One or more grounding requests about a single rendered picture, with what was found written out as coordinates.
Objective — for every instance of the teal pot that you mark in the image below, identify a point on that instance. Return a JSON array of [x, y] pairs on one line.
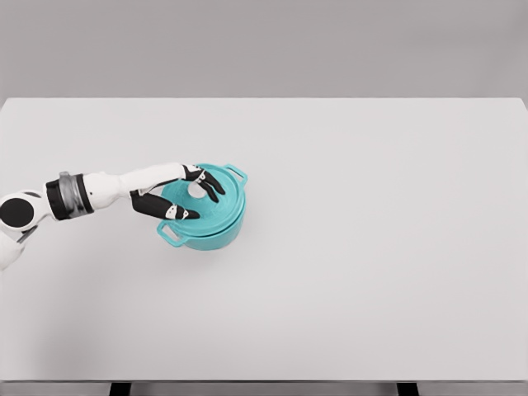
[[214, 240]]

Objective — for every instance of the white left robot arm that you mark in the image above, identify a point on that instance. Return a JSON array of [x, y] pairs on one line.
[[78, 194]]

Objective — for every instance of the teal pot lid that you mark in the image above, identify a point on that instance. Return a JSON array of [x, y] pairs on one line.
[[224, 198]]

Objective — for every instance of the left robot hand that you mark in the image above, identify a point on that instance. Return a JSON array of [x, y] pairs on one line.
[[153, 175]]

